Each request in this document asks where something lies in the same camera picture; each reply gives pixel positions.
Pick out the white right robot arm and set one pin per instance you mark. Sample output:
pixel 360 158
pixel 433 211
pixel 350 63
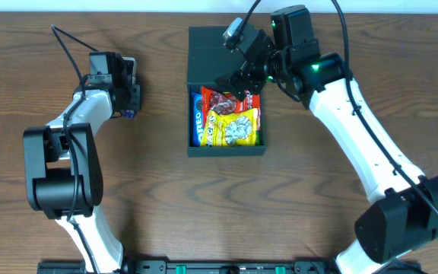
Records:
pixel 403 212

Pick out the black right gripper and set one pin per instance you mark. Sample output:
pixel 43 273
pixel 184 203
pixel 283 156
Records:
pixel 248 74

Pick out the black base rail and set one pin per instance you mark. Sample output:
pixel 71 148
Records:
pixel 162 267

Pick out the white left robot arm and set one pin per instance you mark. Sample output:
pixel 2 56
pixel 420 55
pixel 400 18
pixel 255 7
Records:
pixel 62 170

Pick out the black gift box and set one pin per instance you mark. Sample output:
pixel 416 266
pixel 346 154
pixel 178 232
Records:
pixel 209 59

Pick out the red dried fruit bag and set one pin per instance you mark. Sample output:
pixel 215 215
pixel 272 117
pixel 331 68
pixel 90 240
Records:
pixel 226 104

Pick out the blue Oreo cookie pack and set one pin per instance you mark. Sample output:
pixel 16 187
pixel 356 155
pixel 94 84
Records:
pixel 197 119

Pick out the dark blue chocolate bar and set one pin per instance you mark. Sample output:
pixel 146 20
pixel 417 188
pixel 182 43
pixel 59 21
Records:
pixel 128 113

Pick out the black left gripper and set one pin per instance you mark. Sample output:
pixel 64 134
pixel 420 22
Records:
pixel 134 96

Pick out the yellow sunflower seed bag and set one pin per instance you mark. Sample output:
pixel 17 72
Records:
pixel 235 129

